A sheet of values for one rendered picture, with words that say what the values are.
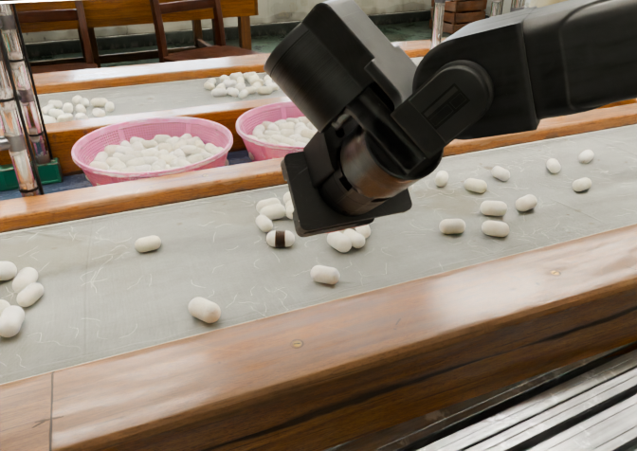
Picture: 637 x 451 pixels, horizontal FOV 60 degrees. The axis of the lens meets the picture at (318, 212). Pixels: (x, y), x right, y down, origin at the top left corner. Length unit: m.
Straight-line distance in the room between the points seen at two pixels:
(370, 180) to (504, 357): 0.30
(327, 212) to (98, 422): 0.24
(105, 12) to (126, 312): 2.81
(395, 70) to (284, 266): 0.36
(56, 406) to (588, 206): 0.72
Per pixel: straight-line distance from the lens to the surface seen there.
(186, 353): 0.52
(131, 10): 3.36
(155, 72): 1.48
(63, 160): 1.14
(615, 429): 0.64
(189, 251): 0.71
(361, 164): 0.36
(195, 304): 0.58
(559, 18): 0.31
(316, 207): 0.44
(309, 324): 0.54
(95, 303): 0.65
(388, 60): 0.36
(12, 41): 1.06
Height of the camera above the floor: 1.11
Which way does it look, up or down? 28 degrees down
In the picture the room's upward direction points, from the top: straight up
